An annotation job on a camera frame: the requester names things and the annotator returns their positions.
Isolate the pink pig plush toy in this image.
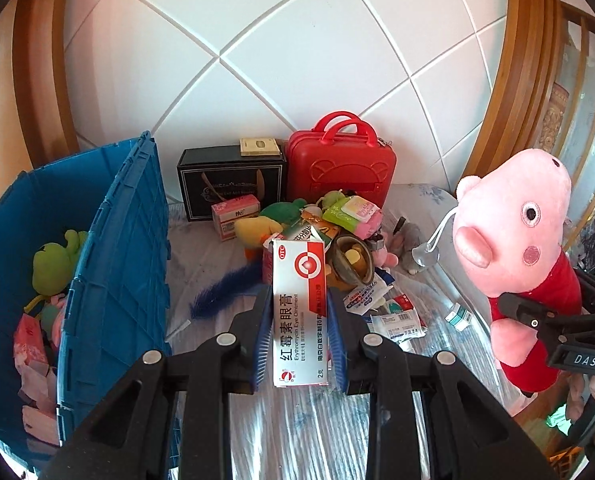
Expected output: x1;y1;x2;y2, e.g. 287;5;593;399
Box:
453;148;582;396

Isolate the red white ointment box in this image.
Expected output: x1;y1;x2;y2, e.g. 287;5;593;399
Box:
272;240;328;388

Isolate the blue plastic storage crate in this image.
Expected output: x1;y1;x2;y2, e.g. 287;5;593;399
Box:
0;133;170;471

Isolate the white alcohol wipes pack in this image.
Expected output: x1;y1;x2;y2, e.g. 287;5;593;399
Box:
344;269;394;315

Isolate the dark blue feather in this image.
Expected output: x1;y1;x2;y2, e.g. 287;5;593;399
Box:
189;261;263;320

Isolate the grey small plush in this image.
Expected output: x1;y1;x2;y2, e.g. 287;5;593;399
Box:
389;217;439;275

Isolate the green frog plush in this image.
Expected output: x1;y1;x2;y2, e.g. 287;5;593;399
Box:
24;230;88;313

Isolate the green yellow duck plush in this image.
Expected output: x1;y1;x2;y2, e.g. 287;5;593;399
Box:
235;198;306;263

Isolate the green pink wet wipes pack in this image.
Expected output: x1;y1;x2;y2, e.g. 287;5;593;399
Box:
323;195;383;240

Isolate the pink small medicine box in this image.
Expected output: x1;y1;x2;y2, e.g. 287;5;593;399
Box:
212;194;261;240

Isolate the black gift box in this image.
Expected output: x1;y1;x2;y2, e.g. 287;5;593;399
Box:
177;145;287;221

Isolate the red mini suitcase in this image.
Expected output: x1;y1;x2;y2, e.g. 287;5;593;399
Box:
284;110;397;207

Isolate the small beige box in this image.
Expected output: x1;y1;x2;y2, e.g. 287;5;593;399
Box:
240;138;281;157

